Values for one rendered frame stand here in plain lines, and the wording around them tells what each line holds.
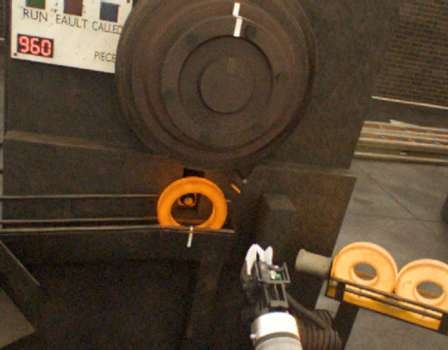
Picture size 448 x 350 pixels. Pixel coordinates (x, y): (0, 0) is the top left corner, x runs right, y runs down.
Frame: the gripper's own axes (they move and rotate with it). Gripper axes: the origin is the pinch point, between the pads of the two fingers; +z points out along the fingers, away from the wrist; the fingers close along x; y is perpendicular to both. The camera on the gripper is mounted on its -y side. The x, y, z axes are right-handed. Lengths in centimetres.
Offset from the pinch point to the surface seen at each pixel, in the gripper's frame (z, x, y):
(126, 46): 25, 35, 34
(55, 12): 39, 52, 32
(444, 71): 601, -484, -202
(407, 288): -6.2, -38.7, -1.7
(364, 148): 277, -200, -155
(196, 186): 17.9, 13.7, 2.5
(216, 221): 15.0, 6.6, -6.5
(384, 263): -1.4, -33.1, 1.0
